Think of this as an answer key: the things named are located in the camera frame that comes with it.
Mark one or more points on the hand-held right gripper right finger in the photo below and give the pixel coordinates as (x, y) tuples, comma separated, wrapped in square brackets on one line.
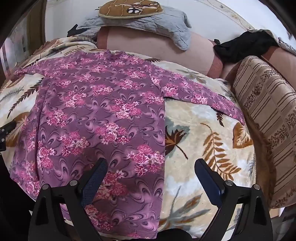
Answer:
[(208, 183)]

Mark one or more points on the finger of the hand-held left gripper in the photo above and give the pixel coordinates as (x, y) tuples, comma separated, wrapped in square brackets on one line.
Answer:
[(8, 128)]

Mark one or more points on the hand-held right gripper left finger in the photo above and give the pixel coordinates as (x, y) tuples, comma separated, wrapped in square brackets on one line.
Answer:
[(95, 180)]

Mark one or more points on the purple floral shirt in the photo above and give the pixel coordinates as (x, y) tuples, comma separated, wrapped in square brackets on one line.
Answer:
[(92, 104)]

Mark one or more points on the leaf-printed beige blanket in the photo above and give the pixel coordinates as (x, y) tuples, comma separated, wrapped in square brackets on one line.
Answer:
[(196, 143)]

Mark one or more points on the striped beige cushion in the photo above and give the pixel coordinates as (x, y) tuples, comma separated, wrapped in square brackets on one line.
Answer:
[(266, 104)]

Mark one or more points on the wooden cabinet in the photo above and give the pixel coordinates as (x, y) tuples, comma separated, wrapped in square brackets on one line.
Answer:
[(34, 30)]

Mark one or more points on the black cloth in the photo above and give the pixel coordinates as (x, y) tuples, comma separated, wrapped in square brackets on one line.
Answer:
[(242, 46)]

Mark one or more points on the pink bolster pillow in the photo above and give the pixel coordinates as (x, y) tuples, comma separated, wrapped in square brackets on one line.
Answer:
[(143, 44), (282, 60)]

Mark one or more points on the grey pillow with gold patch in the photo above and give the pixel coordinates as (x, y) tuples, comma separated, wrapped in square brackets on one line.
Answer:
[(161, 25)]

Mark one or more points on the brown embroidered cushion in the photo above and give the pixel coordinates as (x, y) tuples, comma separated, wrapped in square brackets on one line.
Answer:
[(129, 8)]

